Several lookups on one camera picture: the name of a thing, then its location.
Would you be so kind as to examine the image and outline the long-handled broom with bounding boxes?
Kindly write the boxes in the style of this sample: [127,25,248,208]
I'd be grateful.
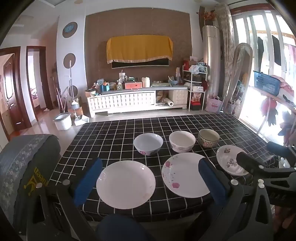
[68,60,80,110]

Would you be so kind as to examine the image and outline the chair with gray floral cover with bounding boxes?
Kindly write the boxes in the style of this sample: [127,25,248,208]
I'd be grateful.
[0,134,62,234]

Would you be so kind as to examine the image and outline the blue plastic basket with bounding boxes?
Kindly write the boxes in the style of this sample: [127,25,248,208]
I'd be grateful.
[253,71,281,96]

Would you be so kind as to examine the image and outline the pink clothes pile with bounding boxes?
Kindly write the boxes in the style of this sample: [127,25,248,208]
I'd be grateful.
[277,75,296,102]

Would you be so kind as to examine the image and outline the white tower air conditioner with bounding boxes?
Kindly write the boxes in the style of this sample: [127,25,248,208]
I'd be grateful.
[202,25,221,98]

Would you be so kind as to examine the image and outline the flower vase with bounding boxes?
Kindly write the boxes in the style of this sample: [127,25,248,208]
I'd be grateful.
[198,10,217,26]

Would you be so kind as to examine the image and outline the leaning ironing board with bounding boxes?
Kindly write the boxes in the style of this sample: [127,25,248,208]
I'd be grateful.
[221,43,253,114]

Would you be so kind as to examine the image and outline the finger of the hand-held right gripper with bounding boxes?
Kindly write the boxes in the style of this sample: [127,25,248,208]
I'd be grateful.
[266,142,296,163]
[236,152,296,193]

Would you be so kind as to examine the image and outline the white television cabinet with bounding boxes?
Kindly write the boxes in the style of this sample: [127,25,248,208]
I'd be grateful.
[87,86,189,118]

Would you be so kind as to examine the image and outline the red hanging cloth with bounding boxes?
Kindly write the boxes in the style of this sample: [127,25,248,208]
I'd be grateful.
[260,97,278,127]

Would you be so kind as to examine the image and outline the black flat television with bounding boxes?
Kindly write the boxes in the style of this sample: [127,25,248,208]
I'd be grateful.
[111,58,170,69]

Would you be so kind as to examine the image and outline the person's dark blue trousers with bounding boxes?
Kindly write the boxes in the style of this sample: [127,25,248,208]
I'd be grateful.
[96,214,151,241]

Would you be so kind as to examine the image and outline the brown patterned bowl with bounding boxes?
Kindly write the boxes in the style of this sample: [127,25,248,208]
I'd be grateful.
[198,128,220,149]

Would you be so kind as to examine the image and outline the round wall disc blue centre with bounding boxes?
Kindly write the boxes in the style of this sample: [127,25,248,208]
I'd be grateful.
[62,22,78,38]

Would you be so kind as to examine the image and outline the black hanging garment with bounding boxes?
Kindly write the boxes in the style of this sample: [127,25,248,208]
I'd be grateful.
[271,35,282,66]
[256,37,264,66]

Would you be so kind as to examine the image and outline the pink bag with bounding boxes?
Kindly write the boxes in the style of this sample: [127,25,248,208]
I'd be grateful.
[205,94,223,113]

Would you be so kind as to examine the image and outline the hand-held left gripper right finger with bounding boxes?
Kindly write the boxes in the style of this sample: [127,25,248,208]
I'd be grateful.
[192,158,274,241]

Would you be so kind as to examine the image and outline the beige storage box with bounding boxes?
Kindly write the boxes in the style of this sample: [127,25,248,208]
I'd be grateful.
[168,89,188,105]

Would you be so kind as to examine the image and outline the wooden-handled mop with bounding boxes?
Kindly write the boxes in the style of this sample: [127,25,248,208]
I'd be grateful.
[51,76,68,114]

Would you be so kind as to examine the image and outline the yellow cloth cover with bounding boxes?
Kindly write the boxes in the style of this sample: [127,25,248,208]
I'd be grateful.
[106,35,174,64]

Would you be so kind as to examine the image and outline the white shelf rack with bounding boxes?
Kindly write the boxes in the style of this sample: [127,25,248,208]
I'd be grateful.
[182,64,208,111]

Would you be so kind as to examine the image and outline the white bucket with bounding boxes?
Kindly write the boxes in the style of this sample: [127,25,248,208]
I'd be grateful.
[53,112,72,131]

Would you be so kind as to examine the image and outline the white floral bowl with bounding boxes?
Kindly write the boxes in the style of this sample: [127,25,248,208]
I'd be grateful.
[169,130,196,153]

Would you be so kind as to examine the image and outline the white-framed window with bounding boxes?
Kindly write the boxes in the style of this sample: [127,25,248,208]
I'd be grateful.
[231,7,296,139]

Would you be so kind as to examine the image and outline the white dustpan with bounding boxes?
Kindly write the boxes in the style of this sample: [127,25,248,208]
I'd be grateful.
[74,108,90,127]

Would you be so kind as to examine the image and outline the white paper roll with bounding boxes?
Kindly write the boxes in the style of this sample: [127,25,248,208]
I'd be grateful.
[157,98,174,107]

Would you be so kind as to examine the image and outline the patterned curtain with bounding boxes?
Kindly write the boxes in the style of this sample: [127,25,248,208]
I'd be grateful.
[215,3,235,81]

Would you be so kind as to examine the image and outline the plain round wall disc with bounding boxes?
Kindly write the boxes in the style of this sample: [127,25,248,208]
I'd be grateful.
[67,85,78,99]
[63,53,76,69]

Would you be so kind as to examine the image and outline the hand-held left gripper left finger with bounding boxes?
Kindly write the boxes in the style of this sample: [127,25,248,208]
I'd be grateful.
[25,158,104,241]

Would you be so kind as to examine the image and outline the small floral plate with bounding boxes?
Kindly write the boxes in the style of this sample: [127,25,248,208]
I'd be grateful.
[216,145,250,176]

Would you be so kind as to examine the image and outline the large pink floral plate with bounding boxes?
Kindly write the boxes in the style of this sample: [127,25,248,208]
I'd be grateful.
[161,152,212,198]

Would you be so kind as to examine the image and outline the brown door frame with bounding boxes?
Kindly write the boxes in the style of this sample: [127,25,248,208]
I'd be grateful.
[25,46,54,109]

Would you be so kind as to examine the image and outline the bluish white bowl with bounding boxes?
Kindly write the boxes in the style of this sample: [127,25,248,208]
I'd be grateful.
[133,133,164,156]

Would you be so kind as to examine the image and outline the brown wooden door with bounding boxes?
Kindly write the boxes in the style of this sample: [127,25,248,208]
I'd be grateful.
[0,46,31,142]

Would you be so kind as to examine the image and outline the plain white plate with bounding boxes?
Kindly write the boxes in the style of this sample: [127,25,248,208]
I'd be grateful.
[96,160,156,209]

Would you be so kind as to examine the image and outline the black checkered tablecloth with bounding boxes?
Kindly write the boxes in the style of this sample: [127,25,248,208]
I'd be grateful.
[47,113,281,223]

